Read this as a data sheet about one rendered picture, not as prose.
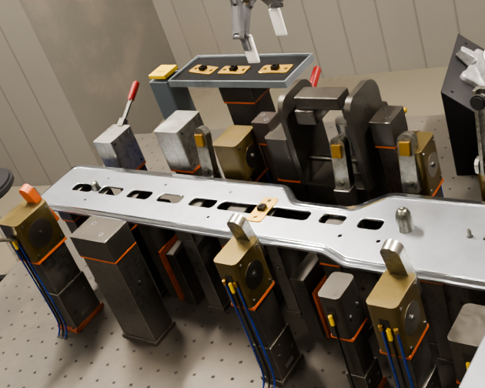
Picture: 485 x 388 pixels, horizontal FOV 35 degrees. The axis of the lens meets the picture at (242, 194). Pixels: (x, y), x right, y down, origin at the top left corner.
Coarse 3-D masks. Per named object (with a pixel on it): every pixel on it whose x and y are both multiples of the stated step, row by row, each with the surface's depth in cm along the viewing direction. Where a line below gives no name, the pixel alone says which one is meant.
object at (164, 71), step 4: (160, 68) 213; (164, 68) 212; (168, 68) 211; (172, 68) 210; (176, 68) 211; (152, 72) 212; (156, 72) 211; (160, 72) 210; (164, 72) 209; (168, 72) 209; (172, 72) 210; (152, 76) 210; (156, 76) 210; (160, 76) 209; (164, 76) 208; (168, 76) 209
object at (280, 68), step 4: (276, 64) 188; (264, 68) 191; (268, 68) 190; (272, 68) 188; (276, 68) 187; (280, 68) 188; (284, 68) 187; (288, 68) 186; (260, 72) 189; (264, 72) 189; (268, 72) 188; (272, 72) 187; (276, 72) 187; (280, 72) 186; (284, 72) 185
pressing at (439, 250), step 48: (48, 192) 208; (96, 192) 200; (192, 192) 185; (240, 192) 178; (288, 192) 172; (288, 240) 158; (336, 240) 153; (384, 240) 148; (432, 240) 144; (480, 240) 140; (480, 288) 131
